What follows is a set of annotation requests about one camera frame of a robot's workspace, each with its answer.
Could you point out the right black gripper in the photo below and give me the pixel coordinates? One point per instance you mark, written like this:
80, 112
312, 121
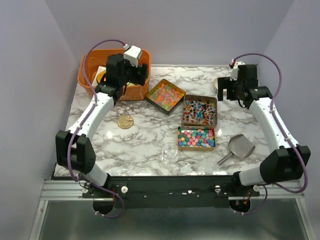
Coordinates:
225, 82

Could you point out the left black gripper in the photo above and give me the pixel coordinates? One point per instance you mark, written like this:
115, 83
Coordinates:
139, 79

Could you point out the metal scoop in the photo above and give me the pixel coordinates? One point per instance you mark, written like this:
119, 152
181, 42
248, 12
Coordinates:
239, 146

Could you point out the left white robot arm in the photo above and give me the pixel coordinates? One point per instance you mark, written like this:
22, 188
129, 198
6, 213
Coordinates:
74, 150

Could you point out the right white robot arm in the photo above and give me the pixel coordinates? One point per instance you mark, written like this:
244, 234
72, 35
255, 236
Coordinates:
287, 159

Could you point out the tin of translucent star candies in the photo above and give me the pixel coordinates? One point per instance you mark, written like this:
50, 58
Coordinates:
165, 97

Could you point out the tin of pastel star candies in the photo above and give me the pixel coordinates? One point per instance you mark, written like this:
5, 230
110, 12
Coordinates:
196, 138

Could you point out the white ceramic bowl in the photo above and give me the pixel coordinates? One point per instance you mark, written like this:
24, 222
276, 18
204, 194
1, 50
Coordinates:
215, 85

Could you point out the tin of mini lollipops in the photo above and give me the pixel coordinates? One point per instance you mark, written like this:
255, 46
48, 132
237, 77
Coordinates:
199, 110

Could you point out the white box in bin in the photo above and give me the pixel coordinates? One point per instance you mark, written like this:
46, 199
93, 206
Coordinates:
100, 69

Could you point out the orange bowl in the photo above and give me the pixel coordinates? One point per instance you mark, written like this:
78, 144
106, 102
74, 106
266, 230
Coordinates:
100, 76

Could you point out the orange plastic bin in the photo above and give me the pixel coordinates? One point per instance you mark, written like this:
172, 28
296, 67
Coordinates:
98, 57

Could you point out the clear glass bowl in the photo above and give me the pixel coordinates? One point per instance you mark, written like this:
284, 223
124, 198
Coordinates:
169, 152

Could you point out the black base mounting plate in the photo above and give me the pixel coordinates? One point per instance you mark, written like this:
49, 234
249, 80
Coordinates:
190, 191

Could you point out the aluminium frame rail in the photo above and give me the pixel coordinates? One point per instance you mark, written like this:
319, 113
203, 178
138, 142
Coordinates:
67, 190

